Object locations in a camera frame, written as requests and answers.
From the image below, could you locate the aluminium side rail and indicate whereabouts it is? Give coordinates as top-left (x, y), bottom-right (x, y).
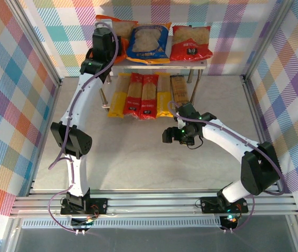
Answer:
top-left (240, 75), bottom-right (283, 195)
top-left (27, 78), bottom-right (64, 196)

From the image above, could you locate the red pasta bag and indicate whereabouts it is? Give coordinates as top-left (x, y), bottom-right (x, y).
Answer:
top-left (169, 25), bottom-right (214, 62)

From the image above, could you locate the two-tier metal shelf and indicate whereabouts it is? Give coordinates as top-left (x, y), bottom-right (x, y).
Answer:
top-left (100, 26), bottom-right (208, 110)

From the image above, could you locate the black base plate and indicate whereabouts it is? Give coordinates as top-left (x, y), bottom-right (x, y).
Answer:
top-left (60, 198), bottom-right (109, 215)
top-left (200, 196), bottom-right (249, 214)

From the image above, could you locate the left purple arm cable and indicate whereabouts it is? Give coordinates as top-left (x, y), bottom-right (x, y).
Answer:
top-left (48, 22), bottom-right (119, 234)

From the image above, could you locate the orange pasta bag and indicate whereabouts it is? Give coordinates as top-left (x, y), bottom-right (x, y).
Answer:
top-left (95, 14), bottom-right (139, 64)

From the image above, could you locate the aluminium frame post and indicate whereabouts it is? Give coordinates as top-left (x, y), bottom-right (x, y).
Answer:
top-left (243, 0), bottom-right (296, 82)
top-left (5, 0), bottom-right (63, 89)

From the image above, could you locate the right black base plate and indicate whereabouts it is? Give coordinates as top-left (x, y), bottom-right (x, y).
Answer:
top-left (200, 196), bottom-right (249, 214)

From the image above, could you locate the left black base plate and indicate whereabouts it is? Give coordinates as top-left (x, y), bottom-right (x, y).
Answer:
top-left (60, 198), bottom-right (109, 215)

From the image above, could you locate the blue macaroni bag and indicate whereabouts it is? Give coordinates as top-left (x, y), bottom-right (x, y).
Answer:
top-left (126, 22), bottom-right (172, 65)

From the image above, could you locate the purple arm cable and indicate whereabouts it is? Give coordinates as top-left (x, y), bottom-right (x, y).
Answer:
top-left (167, 101), bottom-right (286, 234)
top-left (48, 22), bottom-right (119, 234)

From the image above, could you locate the aluminium mounting rail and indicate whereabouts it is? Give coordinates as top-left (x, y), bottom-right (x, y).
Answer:
top-left (9, 189), bottom-right (298, 218)

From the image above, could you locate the white slotted cable duct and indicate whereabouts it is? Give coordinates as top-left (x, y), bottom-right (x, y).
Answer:
top-left (21, 219), bottom-right (223, 228)

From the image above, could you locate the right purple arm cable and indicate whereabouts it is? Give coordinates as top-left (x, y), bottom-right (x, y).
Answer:
top-left (167, 101), bottom-right (286, 234)

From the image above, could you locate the gold and blue spaghetti pack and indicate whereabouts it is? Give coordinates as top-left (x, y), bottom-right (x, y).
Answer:
top-left (170, 75), bottom-right (191, 108)

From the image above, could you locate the slim yellow spaghetti pack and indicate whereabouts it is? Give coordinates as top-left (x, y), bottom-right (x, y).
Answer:
top-left (107, 72), bottom-right (131, 118)

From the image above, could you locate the red spaghetti pack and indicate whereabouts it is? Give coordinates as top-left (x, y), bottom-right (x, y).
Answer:
top-left (122, 72), bottom-right (145, 119)
top-left (139, 74), bottom-right (159, 120)

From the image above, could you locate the right black circuit board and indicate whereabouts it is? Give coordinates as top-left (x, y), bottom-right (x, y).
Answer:
top-left (221, 214), bottom-right (238, 229)

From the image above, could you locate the wide yellow spaghetti pack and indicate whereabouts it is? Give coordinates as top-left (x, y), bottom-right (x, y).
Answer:
top-left (155, 72), bottom-right (174, 118)

